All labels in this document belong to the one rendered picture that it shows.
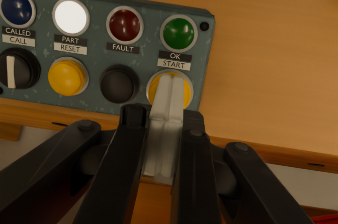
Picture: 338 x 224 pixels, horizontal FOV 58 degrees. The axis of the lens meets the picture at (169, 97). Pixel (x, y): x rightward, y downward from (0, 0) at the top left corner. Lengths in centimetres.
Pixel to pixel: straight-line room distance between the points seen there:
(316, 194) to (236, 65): 105
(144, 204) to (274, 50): 20
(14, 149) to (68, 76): 104
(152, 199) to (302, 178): 96
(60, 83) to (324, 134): 20
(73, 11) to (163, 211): 22
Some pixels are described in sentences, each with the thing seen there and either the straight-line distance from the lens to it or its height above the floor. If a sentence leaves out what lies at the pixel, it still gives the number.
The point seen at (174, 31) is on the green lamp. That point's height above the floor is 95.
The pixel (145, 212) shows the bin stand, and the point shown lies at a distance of 33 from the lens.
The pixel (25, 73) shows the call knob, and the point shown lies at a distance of 22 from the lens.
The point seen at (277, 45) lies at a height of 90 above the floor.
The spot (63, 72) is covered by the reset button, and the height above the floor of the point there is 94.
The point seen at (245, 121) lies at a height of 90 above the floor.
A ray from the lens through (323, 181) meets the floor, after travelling 128.
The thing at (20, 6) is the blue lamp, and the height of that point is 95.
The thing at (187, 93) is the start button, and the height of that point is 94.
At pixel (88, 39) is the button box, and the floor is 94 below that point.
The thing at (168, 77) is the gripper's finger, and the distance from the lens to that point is 19.
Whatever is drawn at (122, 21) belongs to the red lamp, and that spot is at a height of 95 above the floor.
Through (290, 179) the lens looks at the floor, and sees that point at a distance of 123.
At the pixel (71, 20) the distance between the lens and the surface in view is 21.
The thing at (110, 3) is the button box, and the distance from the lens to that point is 21.
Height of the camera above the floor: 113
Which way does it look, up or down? 76 degrees down
